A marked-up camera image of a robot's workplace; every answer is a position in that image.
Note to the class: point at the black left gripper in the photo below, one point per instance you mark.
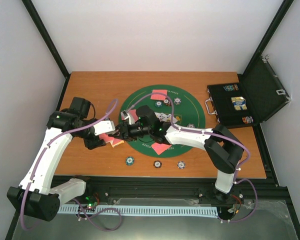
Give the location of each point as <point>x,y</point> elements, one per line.
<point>94,143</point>

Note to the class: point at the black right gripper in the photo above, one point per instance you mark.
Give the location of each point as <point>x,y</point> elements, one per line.
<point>124,129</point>

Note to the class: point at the green blue 50 chip stack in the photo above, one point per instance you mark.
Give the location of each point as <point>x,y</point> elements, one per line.
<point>129,161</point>

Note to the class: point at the red card seat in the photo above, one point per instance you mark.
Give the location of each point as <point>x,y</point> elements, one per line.
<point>132,112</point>
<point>160,148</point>
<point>159,94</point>

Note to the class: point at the brown 100 chip stack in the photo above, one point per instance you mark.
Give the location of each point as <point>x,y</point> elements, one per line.
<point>157,164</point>

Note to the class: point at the green 50 chip top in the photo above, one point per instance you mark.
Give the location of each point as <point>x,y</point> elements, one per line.
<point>158,104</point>

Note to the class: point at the red card top seat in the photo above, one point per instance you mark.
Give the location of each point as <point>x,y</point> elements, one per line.
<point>159,94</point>

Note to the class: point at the brown 100 chip top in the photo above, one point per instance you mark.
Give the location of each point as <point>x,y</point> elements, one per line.
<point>167,102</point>

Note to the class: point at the blue white chip stack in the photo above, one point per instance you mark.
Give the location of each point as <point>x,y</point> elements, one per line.
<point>181,165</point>

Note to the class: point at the red backed card deck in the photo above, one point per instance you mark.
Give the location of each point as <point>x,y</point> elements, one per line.
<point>106,138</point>

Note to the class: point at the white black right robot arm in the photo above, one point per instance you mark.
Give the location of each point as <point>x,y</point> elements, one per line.
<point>223,148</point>

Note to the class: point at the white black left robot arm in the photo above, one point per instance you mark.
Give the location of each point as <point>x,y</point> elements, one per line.
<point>34,196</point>

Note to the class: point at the yellow playing card box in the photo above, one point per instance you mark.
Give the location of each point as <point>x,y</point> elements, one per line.
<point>116,142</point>

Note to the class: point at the round green poker mat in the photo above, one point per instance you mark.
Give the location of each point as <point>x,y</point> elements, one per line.
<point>189,111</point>

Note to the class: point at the blue gold card deck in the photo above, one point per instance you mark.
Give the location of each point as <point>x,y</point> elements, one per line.
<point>239,103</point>

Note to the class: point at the chips row in case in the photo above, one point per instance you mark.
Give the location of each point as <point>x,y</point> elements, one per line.
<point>231,87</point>

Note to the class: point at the red white chips in case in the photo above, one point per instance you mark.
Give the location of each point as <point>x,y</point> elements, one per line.
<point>248,120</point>

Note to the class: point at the black poker case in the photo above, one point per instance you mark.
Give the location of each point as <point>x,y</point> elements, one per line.
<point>262,89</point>

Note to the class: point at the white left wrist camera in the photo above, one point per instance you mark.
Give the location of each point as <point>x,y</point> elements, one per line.
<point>104,127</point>

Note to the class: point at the light blue cable duct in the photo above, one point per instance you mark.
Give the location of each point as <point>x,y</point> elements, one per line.
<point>144,211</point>

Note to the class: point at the silver case handle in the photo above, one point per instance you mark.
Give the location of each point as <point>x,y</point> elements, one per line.
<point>210,106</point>

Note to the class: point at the black aluminium frame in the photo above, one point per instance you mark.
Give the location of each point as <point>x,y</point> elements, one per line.
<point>160,187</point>

